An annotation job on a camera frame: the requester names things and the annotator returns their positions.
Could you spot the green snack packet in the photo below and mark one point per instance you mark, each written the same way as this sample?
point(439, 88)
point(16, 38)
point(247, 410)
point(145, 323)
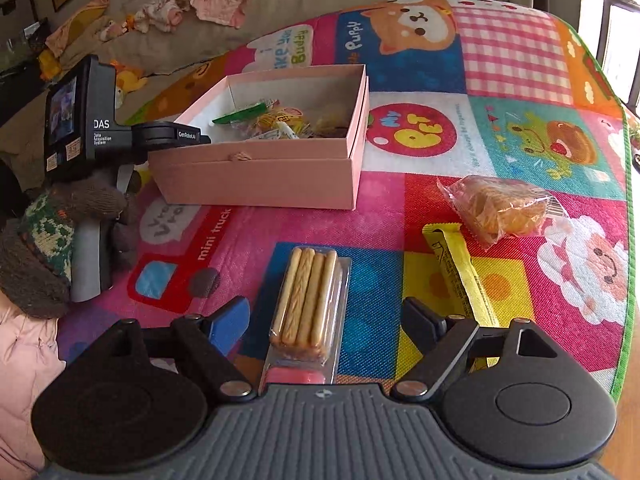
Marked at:
point(242, 112)

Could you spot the person's left hand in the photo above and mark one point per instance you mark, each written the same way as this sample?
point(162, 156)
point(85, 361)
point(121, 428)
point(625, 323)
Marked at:
point(55, 230)

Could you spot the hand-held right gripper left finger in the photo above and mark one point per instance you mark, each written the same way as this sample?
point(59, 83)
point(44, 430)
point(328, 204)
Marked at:
point(229, 321)

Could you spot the dark window frame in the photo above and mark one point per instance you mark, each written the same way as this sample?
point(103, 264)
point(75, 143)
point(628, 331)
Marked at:
point(617, 50)

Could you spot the red yellow snack packet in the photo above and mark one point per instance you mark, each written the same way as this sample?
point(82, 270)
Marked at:
point(262, 121)

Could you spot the long yellow snack packet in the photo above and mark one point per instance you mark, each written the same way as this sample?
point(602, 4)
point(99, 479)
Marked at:
point(462, 270)

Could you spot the pile of pink floral clothes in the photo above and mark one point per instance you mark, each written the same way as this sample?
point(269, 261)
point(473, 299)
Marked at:
point(200, 0)

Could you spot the pink cardboard box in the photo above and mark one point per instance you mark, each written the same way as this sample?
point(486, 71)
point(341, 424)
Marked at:
point(260, 175)

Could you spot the pink yellow cloth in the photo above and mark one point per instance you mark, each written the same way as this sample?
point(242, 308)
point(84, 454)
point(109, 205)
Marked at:
point(75, 27)

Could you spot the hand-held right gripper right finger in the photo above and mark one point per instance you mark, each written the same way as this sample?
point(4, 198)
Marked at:
point(419, 319)

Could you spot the clear bag of round crackers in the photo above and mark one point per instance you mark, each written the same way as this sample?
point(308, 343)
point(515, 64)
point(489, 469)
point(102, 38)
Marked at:
point(505, 207)

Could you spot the beige sofa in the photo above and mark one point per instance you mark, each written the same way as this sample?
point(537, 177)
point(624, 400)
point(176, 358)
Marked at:
point(280, 10)

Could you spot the biscuit sticks packet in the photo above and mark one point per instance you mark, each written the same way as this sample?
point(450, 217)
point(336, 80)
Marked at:
point(307, 300)

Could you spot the yellow plush toy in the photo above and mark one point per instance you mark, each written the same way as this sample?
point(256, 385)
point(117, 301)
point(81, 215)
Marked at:
point(50, 65)

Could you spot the colourful printed play mat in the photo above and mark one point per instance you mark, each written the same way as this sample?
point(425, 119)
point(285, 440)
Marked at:
point(450, 125)

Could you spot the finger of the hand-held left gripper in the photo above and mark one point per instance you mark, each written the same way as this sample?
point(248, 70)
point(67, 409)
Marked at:
point(167, 136)

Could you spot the orange plush toy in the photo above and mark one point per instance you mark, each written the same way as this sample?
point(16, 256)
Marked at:
point(127, 80)

